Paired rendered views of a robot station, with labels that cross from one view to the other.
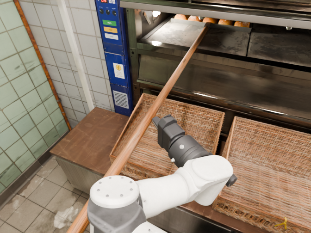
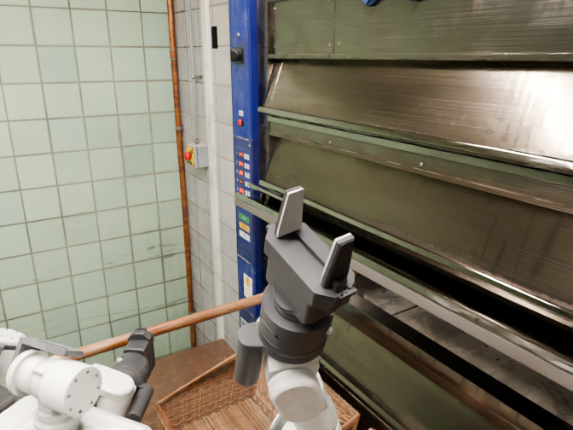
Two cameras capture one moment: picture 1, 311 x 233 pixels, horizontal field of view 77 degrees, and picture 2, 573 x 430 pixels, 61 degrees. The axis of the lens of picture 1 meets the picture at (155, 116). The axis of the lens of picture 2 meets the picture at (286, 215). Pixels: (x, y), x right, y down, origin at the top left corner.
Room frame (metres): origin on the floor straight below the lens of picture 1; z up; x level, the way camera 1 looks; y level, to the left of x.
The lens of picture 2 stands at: (-0.25, -0.93, 1.90)
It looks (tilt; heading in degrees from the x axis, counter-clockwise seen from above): 18 degrees down; 35
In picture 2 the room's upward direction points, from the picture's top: straight up
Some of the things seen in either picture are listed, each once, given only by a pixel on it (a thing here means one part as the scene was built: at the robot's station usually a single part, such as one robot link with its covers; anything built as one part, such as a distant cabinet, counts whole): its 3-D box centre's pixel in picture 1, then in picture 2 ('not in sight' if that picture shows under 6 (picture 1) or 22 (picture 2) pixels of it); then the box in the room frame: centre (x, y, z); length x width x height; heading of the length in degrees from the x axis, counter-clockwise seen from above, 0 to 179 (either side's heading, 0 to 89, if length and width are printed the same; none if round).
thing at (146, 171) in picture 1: (168, 141); (251, 426); (0.77, -0.08, 0.72); 0.56 x 0.49 x 0.28; 68
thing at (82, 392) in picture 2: not in sight; (56, 388); (0.03, -0.36, 1.47); 0.10 x 0.07 x 0.09; 102
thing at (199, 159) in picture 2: not in sight; (197, 154); (1.34, 0.68, 1.46); 0.10 x 0.07 x 0.10; 67
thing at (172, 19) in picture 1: (213, 17); not in sight; (1.58, -0.43, 1.20); 0.55 x 0.36 x 0.03; 68
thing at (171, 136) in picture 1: (176, 143); (134, 363); (0.36, -0.06, 1.19); 0.12 x 0.10 x 0.13; 33
